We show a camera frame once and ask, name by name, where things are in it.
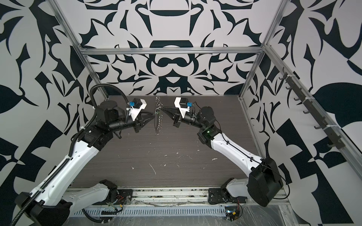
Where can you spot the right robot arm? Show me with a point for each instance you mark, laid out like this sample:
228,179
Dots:
263,180

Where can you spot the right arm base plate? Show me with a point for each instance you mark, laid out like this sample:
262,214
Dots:
220,196

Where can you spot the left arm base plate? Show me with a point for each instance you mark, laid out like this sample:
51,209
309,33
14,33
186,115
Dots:
120,196

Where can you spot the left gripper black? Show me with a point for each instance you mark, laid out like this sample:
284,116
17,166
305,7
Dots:
138,121

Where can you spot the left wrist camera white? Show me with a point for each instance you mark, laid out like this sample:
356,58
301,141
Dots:
135,107

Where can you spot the wall hook rail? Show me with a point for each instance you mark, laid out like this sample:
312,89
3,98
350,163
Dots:
313,108

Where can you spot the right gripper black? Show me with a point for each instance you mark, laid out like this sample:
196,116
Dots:
178,119

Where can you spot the white slotted cable duct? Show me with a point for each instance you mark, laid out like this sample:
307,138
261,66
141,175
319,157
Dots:
217,211

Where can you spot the small circuit board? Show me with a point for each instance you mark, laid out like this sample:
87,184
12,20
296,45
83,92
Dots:
232,213

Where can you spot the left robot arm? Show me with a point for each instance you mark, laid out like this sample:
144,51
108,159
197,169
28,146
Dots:
46,204

